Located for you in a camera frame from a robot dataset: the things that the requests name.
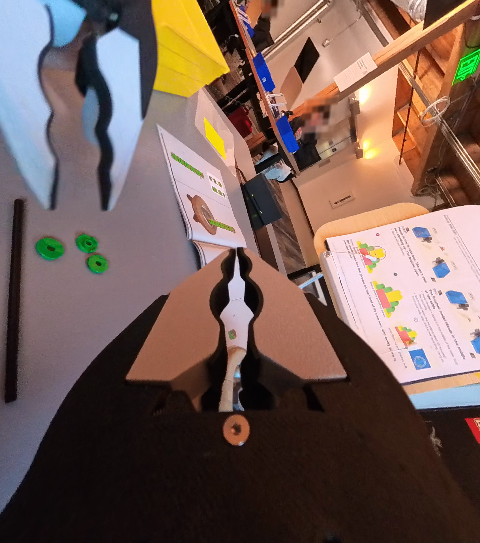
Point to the green round plate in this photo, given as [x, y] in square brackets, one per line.
[50, 248]

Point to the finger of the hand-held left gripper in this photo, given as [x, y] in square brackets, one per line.
[10, 85]
[123, 106]

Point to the printed instruction sheet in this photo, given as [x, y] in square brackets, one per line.
[435, 275]

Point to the black wall panel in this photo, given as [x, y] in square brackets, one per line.
[307, 59]

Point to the yellow paper sheet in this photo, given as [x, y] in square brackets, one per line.
[215, 138]

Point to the green exit sign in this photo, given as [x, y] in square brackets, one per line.
[467, 65]

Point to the instruction sheet on stand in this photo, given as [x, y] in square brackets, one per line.
[350, 225]

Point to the blue plastic bin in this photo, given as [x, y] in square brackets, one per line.
[286, 133]
[263, 72]

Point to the brown brick-built pot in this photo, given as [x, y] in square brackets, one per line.
[228, 373]

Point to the black printed product box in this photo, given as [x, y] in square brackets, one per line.
[477, 466]

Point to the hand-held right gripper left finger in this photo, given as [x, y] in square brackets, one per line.
[172, 339]

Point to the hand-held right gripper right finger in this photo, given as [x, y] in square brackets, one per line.
[299, 339]

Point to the open instruction booklet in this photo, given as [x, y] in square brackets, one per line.
[197, 191]

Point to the grey desk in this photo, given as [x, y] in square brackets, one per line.
[74, 318]

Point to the black electronic box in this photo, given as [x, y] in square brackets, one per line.
[261, 199]

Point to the wall lamp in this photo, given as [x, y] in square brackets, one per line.
[367, 149]

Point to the yellow plastic bin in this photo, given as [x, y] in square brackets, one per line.
[185, 51]

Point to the red bin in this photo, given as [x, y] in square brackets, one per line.
[240, 121]

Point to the long brown table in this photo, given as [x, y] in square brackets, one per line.
[265, 102]

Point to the green round brick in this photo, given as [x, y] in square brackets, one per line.
[86, 243]
[97, 263]

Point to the white wall notice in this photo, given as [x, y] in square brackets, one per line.
[354, 73]

